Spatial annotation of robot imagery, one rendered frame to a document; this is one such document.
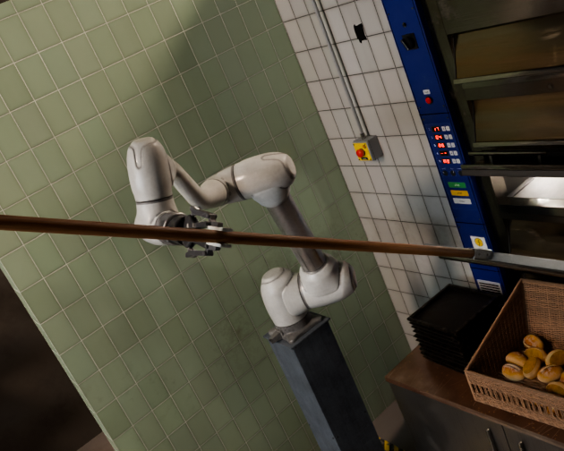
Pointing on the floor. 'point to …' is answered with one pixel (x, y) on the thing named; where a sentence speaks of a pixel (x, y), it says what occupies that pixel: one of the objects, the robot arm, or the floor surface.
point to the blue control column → (403, 11)
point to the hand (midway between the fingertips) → (219, 236)
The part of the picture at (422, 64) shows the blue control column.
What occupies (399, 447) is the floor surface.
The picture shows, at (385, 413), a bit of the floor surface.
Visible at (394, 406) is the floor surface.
